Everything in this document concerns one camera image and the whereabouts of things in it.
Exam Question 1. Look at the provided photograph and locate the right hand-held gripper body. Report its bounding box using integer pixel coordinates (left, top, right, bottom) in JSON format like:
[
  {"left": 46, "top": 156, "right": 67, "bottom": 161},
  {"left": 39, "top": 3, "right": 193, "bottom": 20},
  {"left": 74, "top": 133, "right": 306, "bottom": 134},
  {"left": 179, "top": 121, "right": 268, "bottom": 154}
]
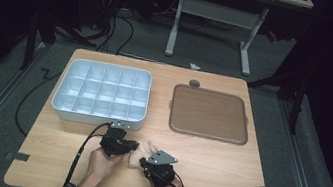
[{"left": 136, "top": 146, "right": 180, "bottom": 187}]

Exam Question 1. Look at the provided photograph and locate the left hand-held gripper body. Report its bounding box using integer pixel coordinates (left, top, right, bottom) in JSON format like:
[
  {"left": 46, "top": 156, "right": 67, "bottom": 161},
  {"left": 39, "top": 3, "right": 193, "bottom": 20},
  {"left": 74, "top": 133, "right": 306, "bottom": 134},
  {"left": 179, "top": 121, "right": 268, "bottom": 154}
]
[{"left": 97, "top": 117, "right": 137, "bottom": 162}]

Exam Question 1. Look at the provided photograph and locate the white compartment storage box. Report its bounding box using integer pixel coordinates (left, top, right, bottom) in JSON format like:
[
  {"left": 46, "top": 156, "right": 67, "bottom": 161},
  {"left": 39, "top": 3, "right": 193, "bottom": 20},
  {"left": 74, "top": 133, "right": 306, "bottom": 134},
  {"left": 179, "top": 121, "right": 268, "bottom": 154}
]
[{"left": 48, "top": 54, "right": 155, "bottom": 134}]

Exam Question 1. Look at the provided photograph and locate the person's left hand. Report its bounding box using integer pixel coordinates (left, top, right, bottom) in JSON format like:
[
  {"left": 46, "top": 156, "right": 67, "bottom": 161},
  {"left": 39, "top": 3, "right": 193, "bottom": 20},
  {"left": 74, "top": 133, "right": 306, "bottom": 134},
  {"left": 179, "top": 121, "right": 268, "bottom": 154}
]
[{"left": 85, "top": 144, "right": 127, "bottom": 186}]

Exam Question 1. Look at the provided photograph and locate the brown wooden tray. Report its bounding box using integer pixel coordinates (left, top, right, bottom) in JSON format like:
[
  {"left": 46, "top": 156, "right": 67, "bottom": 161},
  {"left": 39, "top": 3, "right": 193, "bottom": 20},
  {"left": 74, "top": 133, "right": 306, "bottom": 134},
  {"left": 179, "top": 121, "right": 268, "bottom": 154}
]
[{"left": 165, "top": 82, "right": 256, "bottom": 147}]

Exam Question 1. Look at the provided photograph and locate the dark round table grommet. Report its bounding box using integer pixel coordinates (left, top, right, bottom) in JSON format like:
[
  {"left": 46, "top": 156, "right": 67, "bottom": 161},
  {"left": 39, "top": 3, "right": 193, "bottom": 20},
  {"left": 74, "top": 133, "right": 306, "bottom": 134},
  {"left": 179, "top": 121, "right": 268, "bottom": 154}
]
[{"left": 188, "top": 78, "right": 202, "bottom": 90}]

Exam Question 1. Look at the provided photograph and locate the white crumpled paper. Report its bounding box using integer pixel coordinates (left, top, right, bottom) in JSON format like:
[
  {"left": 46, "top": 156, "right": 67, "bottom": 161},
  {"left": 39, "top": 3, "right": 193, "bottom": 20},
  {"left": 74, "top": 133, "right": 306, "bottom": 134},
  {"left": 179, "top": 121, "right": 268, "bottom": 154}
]
[{"left": 189, "top": 62, "right": 202, "bottom": 73}]

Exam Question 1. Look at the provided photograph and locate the black metal stand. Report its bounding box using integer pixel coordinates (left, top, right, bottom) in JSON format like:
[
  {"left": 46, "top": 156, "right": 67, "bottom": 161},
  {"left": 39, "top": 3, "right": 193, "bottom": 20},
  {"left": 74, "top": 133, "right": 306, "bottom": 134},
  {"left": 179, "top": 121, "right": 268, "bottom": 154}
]
[
  {"left": 18, "top": 8, "right": 102, "bottom": 83},
  {"left": 239, "top": 60, "right": 312, "bottom": 137}
]

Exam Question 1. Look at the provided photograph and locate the white-legged wooden desk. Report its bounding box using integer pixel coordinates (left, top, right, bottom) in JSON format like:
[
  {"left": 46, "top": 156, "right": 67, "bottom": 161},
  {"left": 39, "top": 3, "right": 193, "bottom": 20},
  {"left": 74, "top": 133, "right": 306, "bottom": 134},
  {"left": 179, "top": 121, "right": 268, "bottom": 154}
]
[{"left": 162, "top": 0, "right": 316, "bottom": 87}]

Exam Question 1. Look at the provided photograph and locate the left hand-held gripper black cable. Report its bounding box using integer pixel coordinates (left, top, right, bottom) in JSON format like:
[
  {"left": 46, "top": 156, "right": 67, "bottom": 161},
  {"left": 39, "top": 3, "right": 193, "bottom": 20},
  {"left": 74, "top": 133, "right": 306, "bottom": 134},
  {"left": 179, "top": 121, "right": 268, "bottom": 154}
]
[{"left": 62, "top": 116, "right": 114, "bottom": 187}]

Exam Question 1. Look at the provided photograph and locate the black floor cable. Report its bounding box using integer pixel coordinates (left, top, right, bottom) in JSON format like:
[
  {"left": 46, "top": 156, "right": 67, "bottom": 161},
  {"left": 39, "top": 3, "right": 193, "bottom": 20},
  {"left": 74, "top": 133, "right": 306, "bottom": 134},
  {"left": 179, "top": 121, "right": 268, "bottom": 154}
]
[{"left": 11, "top": 64, "right": 63, "bottom": 142}]

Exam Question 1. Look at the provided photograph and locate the black cable bundle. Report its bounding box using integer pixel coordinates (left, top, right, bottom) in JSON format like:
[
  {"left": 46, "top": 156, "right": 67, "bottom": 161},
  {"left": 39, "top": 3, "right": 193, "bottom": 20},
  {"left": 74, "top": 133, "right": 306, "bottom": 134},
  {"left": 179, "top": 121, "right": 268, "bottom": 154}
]
[{"left": 91, "top": 0, "right": 140, "bottom": 58}]

